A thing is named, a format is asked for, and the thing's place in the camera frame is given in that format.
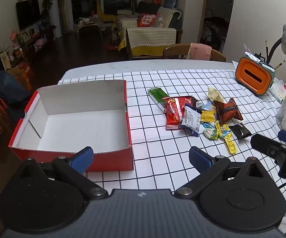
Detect round jelly cup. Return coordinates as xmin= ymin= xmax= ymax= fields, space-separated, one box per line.
xmin=204 ymin=128 xmax=219 ymax=140

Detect dark blue jacket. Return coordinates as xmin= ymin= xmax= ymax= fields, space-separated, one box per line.
xmin=0 ymin=70 xmax=32 ymax=122

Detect black television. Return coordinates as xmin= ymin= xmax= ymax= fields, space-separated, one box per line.
xmin=16 ymin=0 xmax=41 ymax=30

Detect white and blue snack packet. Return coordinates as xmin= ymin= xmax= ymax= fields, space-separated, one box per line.
xmin=181 ymin=105 xmax=202 ymax=137

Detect light blue snack packet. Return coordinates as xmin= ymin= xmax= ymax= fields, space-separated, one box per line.
xmin=201 ymin=102 xmax=215 ymax=112

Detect wooden coffee table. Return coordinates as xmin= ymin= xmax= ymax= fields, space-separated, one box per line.
xmin=77 ymin=17 xmax=104 ymax=40

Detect pink towel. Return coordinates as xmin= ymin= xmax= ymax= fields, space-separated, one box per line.
xmin=186 ymin=43 xmax=212 ymax=61

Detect armchair with cream yellow cover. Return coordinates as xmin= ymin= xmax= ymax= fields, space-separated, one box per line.
xmin=126 ymin=27 xmax=178 ymax=59

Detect black cookie packet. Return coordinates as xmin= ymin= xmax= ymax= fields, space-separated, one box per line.
xmin=229 ymin=123 xmax=252 ymax=140

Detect wooden dining chair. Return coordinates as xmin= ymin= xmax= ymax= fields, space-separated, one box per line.
xmin=163 ymin=44 xmax=226 ymax=62

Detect red cardboard box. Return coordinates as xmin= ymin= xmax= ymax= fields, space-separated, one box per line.
xmin=8 ymin=80 xmax=134 ymax=172

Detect yellow cartoon snack packet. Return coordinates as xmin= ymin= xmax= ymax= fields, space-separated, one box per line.
xmin=215 ymin=120 xmax=236 ymax=154

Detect white printed tissue pack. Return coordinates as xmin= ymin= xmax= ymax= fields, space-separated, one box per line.
xmin=270 ymin=78 xmax=286 ymax=104

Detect brown orange triangular snack packet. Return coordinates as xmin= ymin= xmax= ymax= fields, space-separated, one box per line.
xmin=213 ymin=98 xmax=244 ymax=126

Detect pink flowers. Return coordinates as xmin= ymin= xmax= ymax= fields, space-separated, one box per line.
xmin=10 ymin=30 xmax=22 ymax=47

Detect yellow giraffe toy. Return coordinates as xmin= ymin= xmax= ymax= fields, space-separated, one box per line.
xmin=93 ymin=0 xmax=117 ymax=23

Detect white standing air conditioner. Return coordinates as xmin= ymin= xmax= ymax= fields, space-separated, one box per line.
xmin=47 ymin=0 xmax=63 ymax=39

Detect green snack packet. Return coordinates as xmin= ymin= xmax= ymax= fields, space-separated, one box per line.
xmin=148 ymin=87 xmax=169 ymax=112

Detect sofa with cream throw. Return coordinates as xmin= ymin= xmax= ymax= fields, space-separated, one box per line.
xmin=117 ymin=6 xmax=183 ymax=30

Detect orange storage box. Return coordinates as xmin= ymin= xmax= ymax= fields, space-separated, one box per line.
xmin=235 ymin=57 xmax=275 ymax=97

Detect red checked-edge snack packet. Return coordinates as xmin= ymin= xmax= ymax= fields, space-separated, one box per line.
xmin=166 ymin=98 xmax=184 ymax=131

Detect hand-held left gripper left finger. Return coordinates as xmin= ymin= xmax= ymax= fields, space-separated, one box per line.
xmin=19 ymin=146 xmax=109 ymax=200

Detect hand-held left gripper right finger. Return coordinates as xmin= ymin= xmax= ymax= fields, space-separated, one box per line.
xmin=174 ymin=146 xmax=268 ymax=200

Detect pale green snack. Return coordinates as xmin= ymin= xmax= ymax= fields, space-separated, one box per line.
xmin=208 ymin=87 xmax=224 ymax=103

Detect red printed cushion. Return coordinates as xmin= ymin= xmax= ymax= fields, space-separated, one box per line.
xmin=136 ymin=13 xmax=157 ymax=28

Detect dark television cabinet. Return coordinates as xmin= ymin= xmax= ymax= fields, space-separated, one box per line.
xmin=9 ymin=26 xmax=56 ymax=62

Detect green potted plant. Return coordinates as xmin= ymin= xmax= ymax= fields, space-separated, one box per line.
xmin=42 ymin=0 xmax=54 ymax=18

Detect pink bag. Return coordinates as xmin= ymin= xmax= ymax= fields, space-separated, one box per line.
xmin=34 ymin=36 xmax=46 ymax=49

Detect orange gift boxes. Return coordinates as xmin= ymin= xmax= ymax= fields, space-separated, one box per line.
xmin=8 ymin=62 xmax=34 ymax=91

